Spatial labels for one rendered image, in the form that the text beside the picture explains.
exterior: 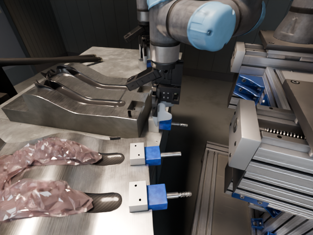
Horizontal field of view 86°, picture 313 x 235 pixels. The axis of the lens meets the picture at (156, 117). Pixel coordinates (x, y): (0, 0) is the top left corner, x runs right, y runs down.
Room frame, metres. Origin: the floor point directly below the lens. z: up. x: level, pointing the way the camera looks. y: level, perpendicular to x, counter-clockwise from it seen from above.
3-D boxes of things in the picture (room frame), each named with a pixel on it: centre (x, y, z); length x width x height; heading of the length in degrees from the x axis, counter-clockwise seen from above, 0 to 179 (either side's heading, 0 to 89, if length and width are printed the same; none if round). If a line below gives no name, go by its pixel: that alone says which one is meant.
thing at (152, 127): (0.44, -0.04, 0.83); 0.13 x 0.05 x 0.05; 80
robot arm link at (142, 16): (0.96, 0.06, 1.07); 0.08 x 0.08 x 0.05
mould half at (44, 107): (0.56, 0.28, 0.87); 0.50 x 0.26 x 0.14; 79
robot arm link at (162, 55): (0.44, -0.02, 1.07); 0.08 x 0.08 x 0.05
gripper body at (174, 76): (0.44, -0.03, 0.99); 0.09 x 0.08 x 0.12; 80
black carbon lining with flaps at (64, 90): (0.54, 0.26, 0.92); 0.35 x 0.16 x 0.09; 79
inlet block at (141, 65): (0.97, 0.04, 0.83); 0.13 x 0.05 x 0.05; 110
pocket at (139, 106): (0.45, 0.07, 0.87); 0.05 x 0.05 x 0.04; 79
